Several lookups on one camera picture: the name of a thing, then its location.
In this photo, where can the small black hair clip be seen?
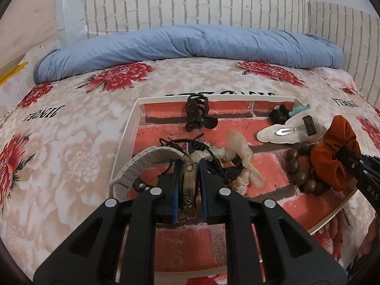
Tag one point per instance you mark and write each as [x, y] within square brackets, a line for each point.
[277, 114]

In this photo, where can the brick pattern tray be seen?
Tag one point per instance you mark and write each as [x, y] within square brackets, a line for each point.
[166, 130]

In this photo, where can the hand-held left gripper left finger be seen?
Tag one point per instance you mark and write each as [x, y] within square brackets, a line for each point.
[175, 190]

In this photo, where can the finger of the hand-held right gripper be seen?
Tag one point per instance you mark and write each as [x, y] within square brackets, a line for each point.
[356, 161]

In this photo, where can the yellow strip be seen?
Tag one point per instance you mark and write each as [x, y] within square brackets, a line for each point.
[12, 72]

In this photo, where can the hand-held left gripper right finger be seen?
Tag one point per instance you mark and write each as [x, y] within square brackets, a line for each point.
[203, 190]

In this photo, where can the clear plastic sheet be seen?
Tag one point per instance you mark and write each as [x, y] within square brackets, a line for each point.
[68, 12]

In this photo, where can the blue quilt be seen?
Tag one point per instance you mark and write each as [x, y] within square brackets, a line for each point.
[178, 44]

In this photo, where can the black hair claw clip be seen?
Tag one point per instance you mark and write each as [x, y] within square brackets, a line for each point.
[194, 109]

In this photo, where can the cream scrunchie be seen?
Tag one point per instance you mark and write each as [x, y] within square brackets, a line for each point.
[237, 145]

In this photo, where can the white hair clip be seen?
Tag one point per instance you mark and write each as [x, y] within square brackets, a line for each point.
[317, 127]

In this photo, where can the orange scrunchie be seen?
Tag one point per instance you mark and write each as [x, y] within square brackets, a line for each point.
[335, 142]

